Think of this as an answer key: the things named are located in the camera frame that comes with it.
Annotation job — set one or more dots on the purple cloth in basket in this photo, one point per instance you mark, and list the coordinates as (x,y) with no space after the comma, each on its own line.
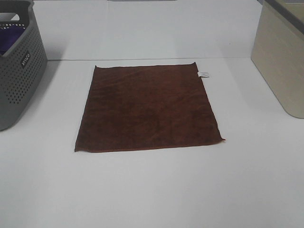
(8,36)

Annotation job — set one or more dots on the brown towel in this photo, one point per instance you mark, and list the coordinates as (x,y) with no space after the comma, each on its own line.
(146,107)

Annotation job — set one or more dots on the grey perforated laundry basket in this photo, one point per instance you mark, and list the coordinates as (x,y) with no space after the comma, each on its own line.
(23,65)

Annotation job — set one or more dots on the white towel care label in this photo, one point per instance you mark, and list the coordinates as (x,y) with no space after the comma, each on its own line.
(203,74)

